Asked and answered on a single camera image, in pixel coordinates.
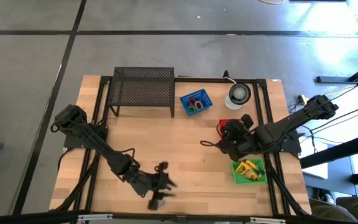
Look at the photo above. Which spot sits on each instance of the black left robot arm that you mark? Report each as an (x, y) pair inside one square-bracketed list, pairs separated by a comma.
[(101, 146)]

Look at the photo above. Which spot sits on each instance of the green plastic basket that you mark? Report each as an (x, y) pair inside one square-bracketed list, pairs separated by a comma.
[(261, 182)]

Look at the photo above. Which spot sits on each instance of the blue plastic basket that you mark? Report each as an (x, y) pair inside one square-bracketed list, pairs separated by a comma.
[(185, 99)]

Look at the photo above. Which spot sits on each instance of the silver frame bracket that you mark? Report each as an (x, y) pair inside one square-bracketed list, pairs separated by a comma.
[(267, 220), (95, 216)]

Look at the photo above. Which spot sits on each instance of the person's shoe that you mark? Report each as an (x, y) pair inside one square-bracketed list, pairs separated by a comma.
[(325, 196)]

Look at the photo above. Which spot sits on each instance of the orange coil wristband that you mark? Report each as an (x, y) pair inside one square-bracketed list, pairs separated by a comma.
[(202, 105)]

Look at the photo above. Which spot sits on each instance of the green coil wristband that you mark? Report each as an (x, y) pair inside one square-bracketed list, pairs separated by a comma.
[(188, 109)]

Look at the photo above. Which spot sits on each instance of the black desk leg bar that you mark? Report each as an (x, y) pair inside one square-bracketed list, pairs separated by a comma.
[(334, 79)]

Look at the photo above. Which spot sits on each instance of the black floor beam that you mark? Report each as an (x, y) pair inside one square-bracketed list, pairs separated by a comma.
[(337, 152)]

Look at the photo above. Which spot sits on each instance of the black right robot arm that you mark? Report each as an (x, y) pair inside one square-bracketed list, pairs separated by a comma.
[(291, 121)]

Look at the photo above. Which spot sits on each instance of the person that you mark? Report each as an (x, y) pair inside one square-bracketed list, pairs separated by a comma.
[(350, 211)]

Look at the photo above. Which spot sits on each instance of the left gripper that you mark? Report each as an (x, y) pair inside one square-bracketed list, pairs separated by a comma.
[(152, 185)]

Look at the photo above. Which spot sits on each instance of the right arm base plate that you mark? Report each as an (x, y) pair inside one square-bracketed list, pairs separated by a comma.
[(294, 148)]

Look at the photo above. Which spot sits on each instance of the yellow green crayon box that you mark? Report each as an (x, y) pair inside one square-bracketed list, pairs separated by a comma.
[(244, 170)]

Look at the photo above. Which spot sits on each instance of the black aluminium table frame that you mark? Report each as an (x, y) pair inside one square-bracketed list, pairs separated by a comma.
[(216, 80)]

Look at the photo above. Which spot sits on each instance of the black mesh shelf riser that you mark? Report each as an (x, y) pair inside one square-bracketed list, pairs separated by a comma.
[(141, 90)]

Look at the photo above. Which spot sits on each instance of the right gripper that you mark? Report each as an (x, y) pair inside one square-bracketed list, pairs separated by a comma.
[(244, 143)]

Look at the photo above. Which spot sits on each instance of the yellow power strip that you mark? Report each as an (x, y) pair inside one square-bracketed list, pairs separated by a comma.
[(302, 99)]

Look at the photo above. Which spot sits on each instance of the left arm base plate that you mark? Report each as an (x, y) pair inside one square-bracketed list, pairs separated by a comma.
[(70, 144)]

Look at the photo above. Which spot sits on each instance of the red plastic basket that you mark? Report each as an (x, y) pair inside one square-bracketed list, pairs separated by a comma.
[(228, 119)]

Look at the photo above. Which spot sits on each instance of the red coil wristband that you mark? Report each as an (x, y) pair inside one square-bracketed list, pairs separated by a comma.
[(190, 101)]

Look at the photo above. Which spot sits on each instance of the white cylinder with black rim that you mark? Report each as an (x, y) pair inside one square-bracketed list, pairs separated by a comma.
[(239, 93)]

